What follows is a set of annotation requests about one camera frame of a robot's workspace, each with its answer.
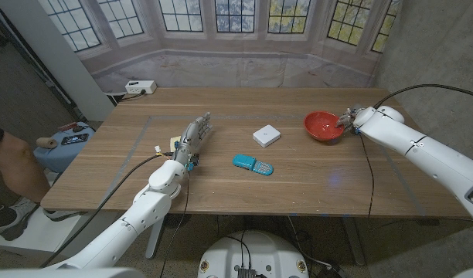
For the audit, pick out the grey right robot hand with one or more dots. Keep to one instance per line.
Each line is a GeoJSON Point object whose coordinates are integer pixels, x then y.
{"type": "Point", "coordinates": [348, 117]}

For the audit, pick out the pale yellow block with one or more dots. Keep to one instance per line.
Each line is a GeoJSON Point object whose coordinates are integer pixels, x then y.
{"type": "Point", "coordinates": [174, 143]}

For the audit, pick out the printed window backdrop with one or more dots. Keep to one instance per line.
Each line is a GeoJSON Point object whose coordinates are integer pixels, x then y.
{"type": "Point", "coordinates": [236, 65]}

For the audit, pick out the blue toy phone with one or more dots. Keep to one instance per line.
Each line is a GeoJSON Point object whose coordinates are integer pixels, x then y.
{"type": "Point", "coordinates": [246, 162]}

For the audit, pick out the white column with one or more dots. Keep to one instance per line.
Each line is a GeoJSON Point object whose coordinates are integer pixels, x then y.
{"type": "Point", "coordinates": [58, 62]}

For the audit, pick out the white power strip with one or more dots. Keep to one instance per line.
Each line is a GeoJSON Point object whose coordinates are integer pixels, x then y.
{"type": "Point", "coordinates": [140, 87]}

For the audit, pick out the black perforated panel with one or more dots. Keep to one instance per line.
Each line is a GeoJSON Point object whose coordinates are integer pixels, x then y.
{"type": "Point", "coordinates": [12, 96]}

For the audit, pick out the black phone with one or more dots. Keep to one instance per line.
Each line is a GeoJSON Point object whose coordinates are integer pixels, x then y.
{"type": "Point", "coordinates": [74, 139]}

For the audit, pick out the white floor platform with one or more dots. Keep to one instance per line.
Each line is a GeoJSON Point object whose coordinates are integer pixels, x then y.
{"type": "Point", "coordinates": [31, 235]}

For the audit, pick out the person's bare leg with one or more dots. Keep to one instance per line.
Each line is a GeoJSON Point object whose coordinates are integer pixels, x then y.
{"type": "Point", "coordinates": [16, 170]}

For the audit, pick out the red bowl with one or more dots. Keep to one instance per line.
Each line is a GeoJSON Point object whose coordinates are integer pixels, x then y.
{"type": "Point", "coordinates": [319, 127]}

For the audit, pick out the grey sneaker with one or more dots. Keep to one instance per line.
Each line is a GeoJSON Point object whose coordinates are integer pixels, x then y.
{"type": "Point", "coordinates": [62, 214]}
{"type": "Point", "coordinates": [12, 220]}

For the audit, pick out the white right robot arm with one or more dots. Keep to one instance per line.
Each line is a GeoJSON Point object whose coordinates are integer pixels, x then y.
{"type": "Point", "coordinates": [433, 158]}

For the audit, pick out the brown twine roll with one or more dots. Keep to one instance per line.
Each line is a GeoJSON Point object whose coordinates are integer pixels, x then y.
{"type": "Point", "coordinates": [46, 143]}

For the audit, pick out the red tool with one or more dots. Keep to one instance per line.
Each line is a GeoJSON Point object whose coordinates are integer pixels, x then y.
{"type": "Point", "coordinates": [67, 126]}

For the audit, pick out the white square box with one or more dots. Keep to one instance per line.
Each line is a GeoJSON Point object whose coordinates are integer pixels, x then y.
{"type": "Point", "coordinates": [266, 135]}

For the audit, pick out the grey table leg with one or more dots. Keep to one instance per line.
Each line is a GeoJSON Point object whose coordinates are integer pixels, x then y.
{"type": "Point", "coordinates": [155, 235]}
{"type": "Point", "coordinates": [352, 239]}

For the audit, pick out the blue stool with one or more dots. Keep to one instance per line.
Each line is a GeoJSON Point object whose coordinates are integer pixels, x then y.
{"type": "Point", "coordinates": [58, 156]}

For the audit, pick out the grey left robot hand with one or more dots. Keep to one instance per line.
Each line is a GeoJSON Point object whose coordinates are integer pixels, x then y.
{"type": "Point", "coordinates": [192, 137]}

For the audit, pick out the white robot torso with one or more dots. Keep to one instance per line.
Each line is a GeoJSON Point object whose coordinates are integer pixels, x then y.
{"type": "Point", "coordinates": [259, 251]}

